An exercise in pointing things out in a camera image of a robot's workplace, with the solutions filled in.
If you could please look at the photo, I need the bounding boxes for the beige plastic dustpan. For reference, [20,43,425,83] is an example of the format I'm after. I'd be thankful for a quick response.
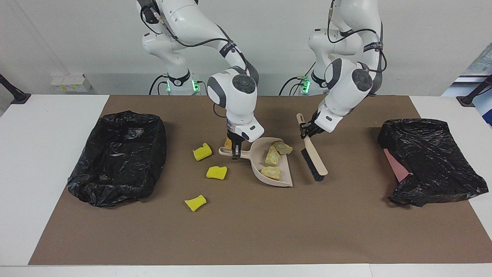
[218,137,294,188]

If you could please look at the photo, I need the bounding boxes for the beige dumpling piece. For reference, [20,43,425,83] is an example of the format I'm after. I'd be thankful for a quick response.
[272,141,293,155]
[261,166,281,181]
[264,145,280,167]

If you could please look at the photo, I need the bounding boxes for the yellow sponge piece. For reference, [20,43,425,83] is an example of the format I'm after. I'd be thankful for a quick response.
[193,143,213,161]
[184,195,207,212]
[206,166,228,180]

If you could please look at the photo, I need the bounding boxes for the beige hand brush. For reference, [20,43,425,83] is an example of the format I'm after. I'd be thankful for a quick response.
[296,113,329,182]

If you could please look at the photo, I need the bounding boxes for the pink bin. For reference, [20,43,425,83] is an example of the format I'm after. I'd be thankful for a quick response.
[384,148,410,182]

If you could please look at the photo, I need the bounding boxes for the black trash bag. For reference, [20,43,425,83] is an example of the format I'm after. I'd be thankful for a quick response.
[378,118,489,207]

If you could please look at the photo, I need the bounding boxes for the black bag lined bin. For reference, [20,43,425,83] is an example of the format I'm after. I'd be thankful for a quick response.
[67,111,168,208]

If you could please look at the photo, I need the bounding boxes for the brown table mat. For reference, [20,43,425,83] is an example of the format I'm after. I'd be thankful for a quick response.
[28,95,492,266]

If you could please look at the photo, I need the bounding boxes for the blue box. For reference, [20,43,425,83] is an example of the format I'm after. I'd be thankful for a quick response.
[472,87,492,127]

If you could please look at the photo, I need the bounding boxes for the black base cables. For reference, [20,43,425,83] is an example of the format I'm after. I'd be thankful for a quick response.
[279,60,317,96]

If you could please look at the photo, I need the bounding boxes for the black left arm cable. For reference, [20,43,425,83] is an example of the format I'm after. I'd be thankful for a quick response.
[327,0,388,73]

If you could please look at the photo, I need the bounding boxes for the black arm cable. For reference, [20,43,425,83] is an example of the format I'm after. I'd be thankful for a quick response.
[327,0,388,73]
[140,6,237,58]

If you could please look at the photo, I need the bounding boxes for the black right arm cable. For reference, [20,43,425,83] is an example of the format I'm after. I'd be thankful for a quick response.
[140,6,237,58]

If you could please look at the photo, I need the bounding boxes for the white wall socket box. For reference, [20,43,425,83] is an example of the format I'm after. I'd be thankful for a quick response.
[50,74,92,93]

